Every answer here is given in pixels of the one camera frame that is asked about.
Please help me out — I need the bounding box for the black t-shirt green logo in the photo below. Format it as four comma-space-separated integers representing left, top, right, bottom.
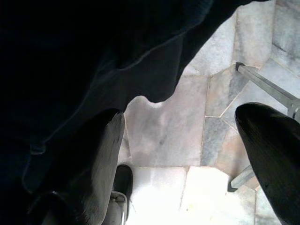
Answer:
0, 0, 249, 225

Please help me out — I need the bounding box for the silver metal clothes rack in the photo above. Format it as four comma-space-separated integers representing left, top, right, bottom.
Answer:
228, 62, 300, 193

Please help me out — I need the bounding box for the robot right foot black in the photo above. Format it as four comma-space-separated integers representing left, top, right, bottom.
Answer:
114, 164, 134, 222

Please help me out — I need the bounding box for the robot right leg grey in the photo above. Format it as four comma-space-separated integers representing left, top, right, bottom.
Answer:
108, 190, 129, 225

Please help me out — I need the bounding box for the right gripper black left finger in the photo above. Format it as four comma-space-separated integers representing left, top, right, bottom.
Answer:
28, 109, 126, 225

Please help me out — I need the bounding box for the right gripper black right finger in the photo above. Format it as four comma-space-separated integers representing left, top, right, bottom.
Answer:
235, 102, 300, 225

